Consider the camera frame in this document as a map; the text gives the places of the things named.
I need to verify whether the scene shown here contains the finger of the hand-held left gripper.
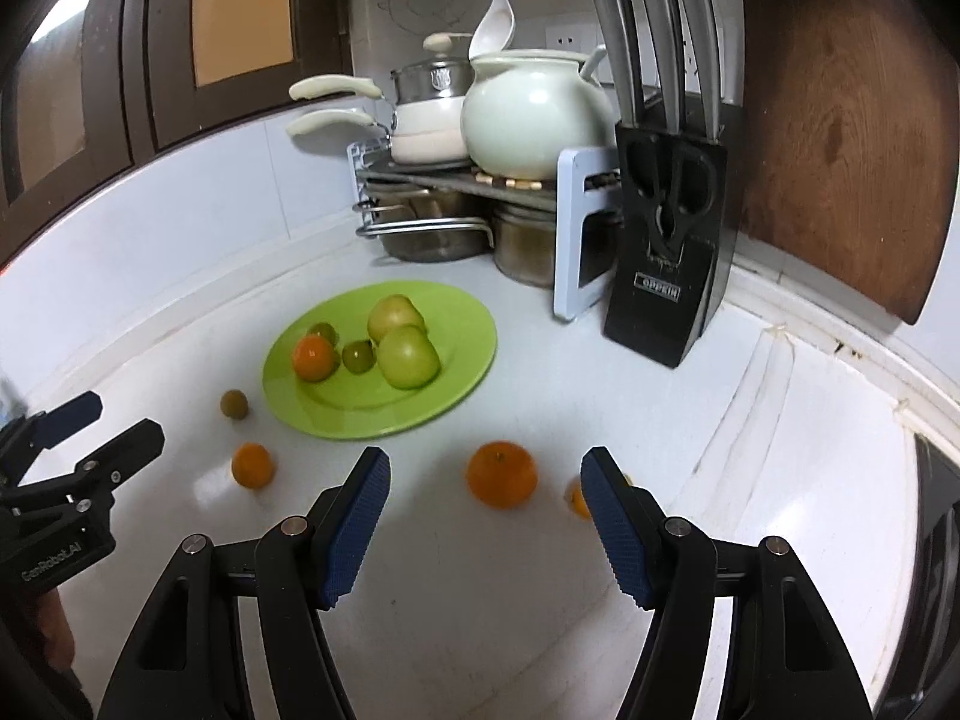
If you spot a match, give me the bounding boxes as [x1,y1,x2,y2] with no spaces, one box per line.
[15,420,166,512]
[0,391,104,485]

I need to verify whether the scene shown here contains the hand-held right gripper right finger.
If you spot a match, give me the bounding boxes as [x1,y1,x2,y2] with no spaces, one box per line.
[580,446,875,720]

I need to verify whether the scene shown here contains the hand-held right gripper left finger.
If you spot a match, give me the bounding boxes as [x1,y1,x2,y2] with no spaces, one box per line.
[97,446,391,720]

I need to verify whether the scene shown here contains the orange mandarin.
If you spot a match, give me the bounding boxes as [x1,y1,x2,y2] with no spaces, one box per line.
[466,440,539,509]
[564,472,633,520]
[231,442,276,491]
[292,335,338,382]

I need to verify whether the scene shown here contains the large green fruit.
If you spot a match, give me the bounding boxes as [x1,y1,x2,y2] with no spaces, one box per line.
[376,325,441,390]

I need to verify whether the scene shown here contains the large yellow-green fruit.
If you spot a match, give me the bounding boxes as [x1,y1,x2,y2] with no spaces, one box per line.
[367,295,427,342]

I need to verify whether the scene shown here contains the green plate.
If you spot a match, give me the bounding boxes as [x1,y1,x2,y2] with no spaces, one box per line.
[262,280,499,441]

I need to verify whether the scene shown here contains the person's left hand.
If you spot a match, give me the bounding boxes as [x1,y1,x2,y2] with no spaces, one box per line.
[30,586,76,668]

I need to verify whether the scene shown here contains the black knife block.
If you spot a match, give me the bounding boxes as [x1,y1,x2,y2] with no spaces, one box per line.
[602,120,730,370]

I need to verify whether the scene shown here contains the white and grey pot rack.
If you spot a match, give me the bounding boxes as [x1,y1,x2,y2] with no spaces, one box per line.
[346,139,623,320]

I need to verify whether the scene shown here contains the steel stockpot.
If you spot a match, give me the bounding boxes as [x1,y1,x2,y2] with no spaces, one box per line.
[491,202,623,290]

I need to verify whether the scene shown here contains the steel wok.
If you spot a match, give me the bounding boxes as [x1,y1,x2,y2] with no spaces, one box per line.
[358,187,496,262]

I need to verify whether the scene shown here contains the black scissors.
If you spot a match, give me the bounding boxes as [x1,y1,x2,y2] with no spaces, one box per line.
[651,142,717,256]

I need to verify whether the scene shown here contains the wooden bead trivet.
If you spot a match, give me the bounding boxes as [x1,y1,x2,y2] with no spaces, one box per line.
[472,172,542,192]

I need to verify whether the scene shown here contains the cream saucepan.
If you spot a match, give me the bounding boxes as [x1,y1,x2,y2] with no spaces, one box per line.
[287,109,467,164]
[289,75,470,140]

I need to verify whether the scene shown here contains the white ceramic pot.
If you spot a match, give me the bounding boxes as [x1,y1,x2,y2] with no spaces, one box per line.
[460,45,620,177]

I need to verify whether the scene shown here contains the steel pot with glass lid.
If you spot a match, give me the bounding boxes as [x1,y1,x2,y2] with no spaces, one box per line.
[390,32,475,102]

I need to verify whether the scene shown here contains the brown wooden cutting board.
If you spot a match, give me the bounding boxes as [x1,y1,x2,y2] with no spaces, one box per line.
[731,0,960,326]

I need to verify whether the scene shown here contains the white ladle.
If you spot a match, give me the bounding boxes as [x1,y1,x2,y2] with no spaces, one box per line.
[469,0,517,61]

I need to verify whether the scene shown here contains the dark brown wall cabinet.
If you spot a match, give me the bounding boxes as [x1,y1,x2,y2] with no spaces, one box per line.
[0,0,353,241]

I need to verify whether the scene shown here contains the steel handled knife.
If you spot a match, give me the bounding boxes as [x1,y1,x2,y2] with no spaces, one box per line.
[679,0,722,140]
[634,0,687,136]
[581,0,646,128]

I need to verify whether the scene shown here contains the white wall socket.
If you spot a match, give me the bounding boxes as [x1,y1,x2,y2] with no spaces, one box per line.
[544,15,608,61]

